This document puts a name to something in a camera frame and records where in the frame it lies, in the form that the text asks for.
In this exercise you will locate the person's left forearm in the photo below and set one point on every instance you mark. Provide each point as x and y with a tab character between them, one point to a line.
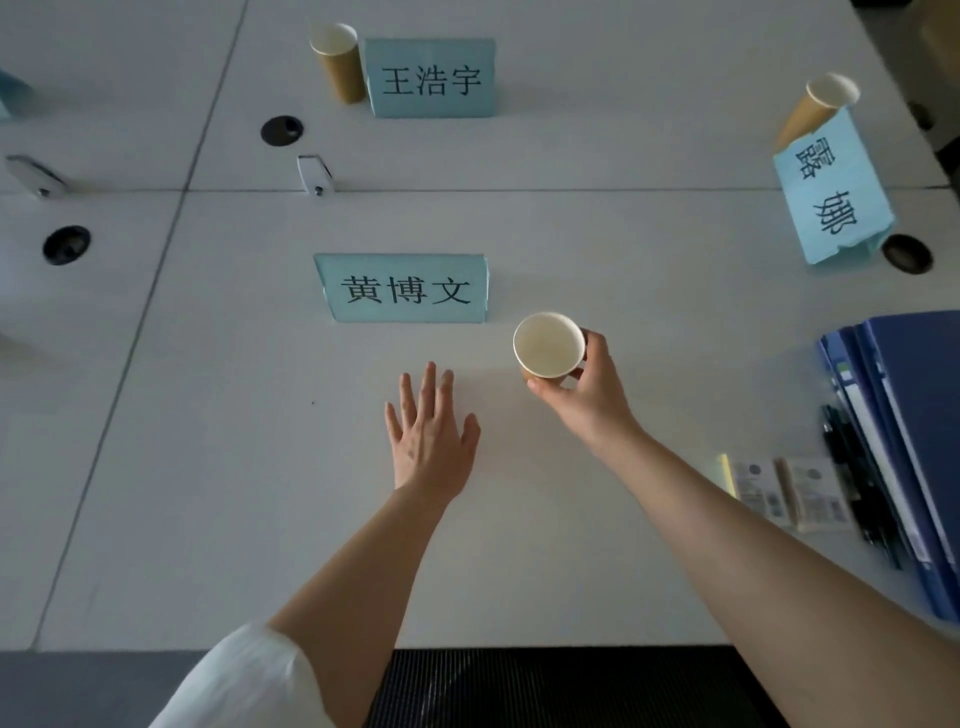
360	600

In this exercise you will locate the black click pen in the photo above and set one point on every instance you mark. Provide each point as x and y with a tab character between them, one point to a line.
832	435
840	450

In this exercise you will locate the person's right forearm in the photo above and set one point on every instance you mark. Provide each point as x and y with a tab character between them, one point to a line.
787	585

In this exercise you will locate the person's right hand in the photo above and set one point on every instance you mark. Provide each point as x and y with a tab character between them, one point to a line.
600	409

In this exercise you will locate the stack of blue folders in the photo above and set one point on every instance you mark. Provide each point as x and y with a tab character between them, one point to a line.
922	390

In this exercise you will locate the brown paper cup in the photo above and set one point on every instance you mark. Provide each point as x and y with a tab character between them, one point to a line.
341	71
814	112
547	345

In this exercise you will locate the person's left hand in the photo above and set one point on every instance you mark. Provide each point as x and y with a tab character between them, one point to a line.
431	450

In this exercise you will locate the person's white clothing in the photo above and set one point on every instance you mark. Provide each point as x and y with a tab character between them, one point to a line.
240	682

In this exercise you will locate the small white note pad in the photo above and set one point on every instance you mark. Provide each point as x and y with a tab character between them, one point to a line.
814	491
757	489

